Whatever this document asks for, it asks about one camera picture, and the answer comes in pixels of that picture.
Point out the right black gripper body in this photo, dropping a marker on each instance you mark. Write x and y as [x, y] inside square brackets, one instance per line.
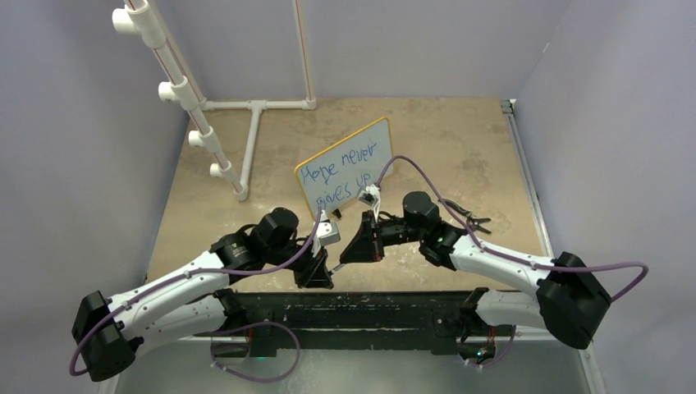
[394, 232]

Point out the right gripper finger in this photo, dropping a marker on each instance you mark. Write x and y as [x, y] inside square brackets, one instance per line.
[368, 218]
[365, 246]

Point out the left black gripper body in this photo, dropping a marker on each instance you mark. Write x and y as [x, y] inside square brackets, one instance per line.
[304, 267]

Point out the yellow framed whiteboard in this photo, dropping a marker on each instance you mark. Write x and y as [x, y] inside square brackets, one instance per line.
[333, 177]

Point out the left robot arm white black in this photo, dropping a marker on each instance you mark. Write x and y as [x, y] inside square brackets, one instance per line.
[110, 331]

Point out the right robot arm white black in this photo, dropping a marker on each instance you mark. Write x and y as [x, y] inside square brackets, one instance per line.
[560, 295]

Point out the black pliers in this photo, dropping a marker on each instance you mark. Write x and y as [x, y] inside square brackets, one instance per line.
[474, 222]

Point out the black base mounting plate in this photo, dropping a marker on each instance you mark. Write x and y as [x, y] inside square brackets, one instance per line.
[441, 322]

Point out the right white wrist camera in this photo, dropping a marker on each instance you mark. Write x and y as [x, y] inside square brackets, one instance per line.
[371, 196]

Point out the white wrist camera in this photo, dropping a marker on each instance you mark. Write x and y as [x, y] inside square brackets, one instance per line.
[327, 232]
[371, 196]

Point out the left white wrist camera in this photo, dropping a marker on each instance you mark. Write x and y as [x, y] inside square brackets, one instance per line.
[327, 232]

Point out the aluminium rail frame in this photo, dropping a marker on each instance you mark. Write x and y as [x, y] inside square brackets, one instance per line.
[274, 288]

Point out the white PVC pipe frame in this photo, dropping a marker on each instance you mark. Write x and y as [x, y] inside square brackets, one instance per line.
[143, 19]

